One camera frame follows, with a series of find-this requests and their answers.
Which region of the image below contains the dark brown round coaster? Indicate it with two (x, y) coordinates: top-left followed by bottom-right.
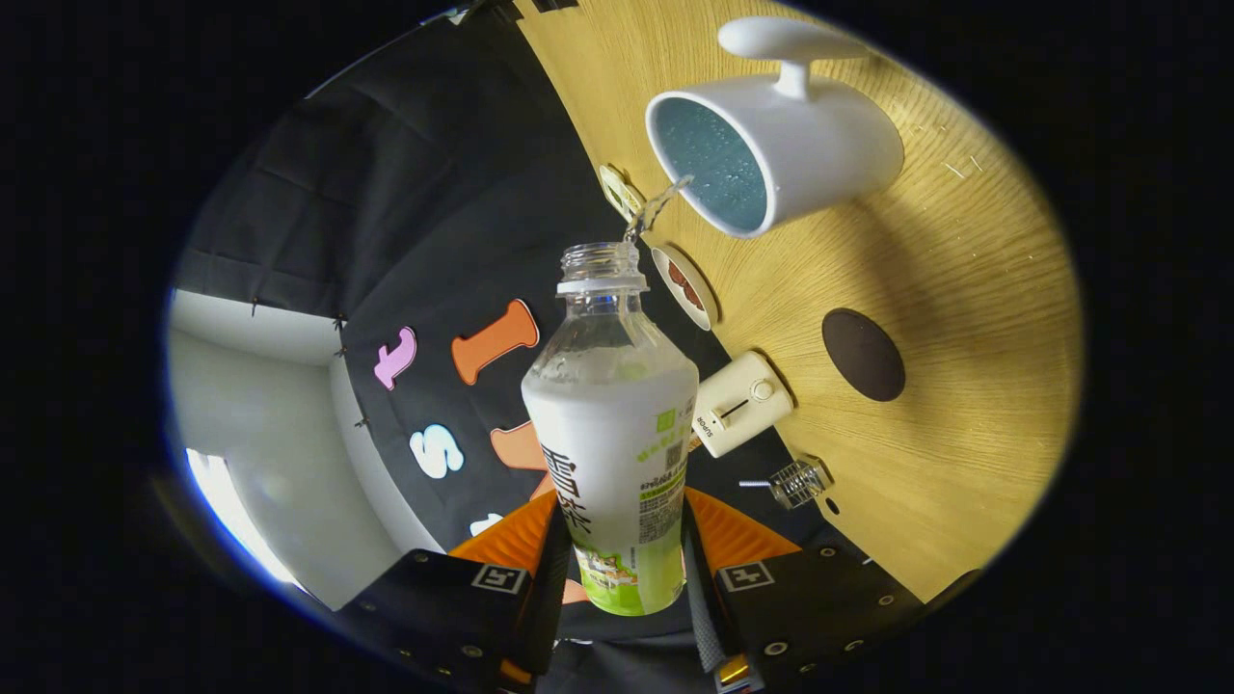
(821, 307), (907, 403)

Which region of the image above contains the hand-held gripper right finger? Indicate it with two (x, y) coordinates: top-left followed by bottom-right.
(681, 487), (926, 693)

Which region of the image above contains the wooden table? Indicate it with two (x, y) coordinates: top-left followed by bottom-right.
(511, 0), (1086, 603)

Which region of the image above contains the divided white condiment dish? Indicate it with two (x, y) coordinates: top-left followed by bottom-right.
(598, 164), (645, 223)

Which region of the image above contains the clear juice stream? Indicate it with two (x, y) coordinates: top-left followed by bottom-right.
(625, 173), (695, 244)

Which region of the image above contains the white green juice bottle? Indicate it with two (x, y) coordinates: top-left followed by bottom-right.
(521, 241), (701, 618)

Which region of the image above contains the round white plate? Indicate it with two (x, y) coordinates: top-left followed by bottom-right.
(651, 243), (720, 333)

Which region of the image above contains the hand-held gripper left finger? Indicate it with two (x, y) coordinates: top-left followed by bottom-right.
(337, 490), (572, 693)

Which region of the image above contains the white cup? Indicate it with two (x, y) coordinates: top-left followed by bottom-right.
(644, 14), (905, 239)

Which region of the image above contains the wire utensil holder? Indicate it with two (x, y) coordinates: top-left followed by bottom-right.
(768, 456), (835, 510)

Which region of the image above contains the white toaster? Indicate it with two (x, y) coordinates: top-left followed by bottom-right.
(690, 351), (795, 459)

